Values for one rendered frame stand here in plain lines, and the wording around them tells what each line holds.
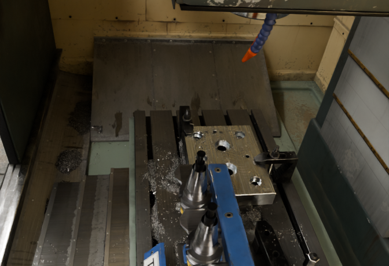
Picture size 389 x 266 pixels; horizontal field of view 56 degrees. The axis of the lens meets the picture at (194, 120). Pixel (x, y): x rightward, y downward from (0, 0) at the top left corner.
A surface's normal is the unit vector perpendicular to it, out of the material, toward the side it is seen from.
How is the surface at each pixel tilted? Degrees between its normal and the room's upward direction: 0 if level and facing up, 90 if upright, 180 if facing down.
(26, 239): 17
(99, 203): 8
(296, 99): 0
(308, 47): 90
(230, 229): 0
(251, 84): 24
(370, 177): 91
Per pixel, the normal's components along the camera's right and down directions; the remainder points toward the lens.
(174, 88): 0.13, -0.44
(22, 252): 0.38, -0.73
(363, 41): -0.99, 0.04
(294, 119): 0.09, -0.76
